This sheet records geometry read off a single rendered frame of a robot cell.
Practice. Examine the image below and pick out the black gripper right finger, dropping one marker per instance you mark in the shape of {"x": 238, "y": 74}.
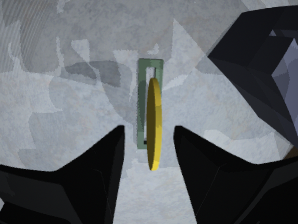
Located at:
{"x": 224, "y": 188}

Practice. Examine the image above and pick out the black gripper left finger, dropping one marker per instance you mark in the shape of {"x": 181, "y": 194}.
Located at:
{"x": 81, "y": 192}

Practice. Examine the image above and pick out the dark green slotted holder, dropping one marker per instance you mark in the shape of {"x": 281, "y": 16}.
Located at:
{"x": 158, "y": 72}

